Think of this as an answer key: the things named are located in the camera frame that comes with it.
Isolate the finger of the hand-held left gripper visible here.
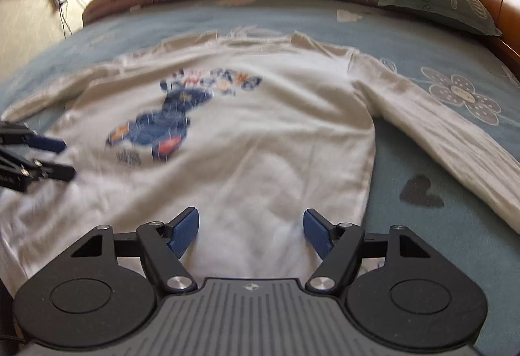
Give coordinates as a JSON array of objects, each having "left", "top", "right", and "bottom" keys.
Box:
[
  {"left": 0, "top": 153, "right": 76, "bottom": 193},
  {"left": 0, "top": 121, "right": 68, "bottom": 154}
]

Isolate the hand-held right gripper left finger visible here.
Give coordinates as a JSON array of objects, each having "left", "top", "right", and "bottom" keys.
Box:
[{"left": 69, "top": 207, "right": 202, "bottom": 294}]

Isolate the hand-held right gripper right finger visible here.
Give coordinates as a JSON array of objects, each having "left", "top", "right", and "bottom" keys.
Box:
[{"left": 304, "top": 208, "right": 433, "bottom": 295}]

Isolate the white long-sleeve printed shirt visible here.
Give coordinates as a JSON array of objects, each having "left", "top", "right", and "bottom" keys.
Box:
[{"left": 0, "top": 31, "right": 520, "bottom": 287}]

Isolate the black wall cable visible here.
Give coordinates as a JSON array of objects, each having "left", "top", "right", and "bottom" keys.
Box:
[{"left": 48, "top": 0, "right": 73, "bottom": 41}]

